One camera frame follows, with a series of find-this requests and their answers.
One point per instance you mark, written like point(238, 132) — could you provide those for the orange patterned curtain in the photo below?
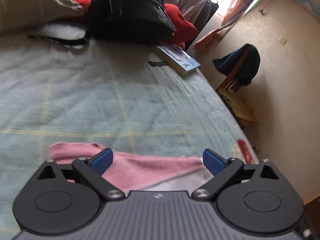
point(235, 12)

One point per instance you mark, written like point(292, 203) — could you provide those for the wooden chair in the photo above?
point(231, 80)

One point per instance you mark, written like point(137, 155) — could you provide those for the hanging beige jacket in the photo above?
point(191, 1)

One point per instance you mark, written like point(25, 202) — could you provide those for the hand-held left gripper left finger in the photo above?
point(102, 161)

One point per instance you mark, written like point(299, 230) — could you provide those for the wall hook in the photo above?
point(262, 11)

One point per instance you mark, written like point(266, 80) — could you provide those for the grey green pillow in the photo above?
point(32, 7)

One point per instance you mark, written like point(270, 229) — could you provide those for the green plaid blanket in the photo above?
point(100, 100)

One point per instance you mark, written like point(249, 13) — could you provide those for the pink and white sweater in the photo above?
point(150, 167)

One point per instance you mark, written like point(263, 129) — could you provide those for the red phone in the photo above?
point(246, 151)

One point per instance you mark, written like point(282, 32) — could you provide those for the black backpack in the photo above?
point(130, 10)

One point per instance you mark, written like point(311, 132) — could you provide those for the yellow seat cushion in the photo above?
point(238, 107)

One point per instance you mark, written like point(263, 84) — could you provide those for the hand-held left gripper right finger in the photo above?
point(213, 162)

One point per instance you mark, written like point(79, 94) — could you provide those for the thick paperback book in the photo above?
point(178, 60)

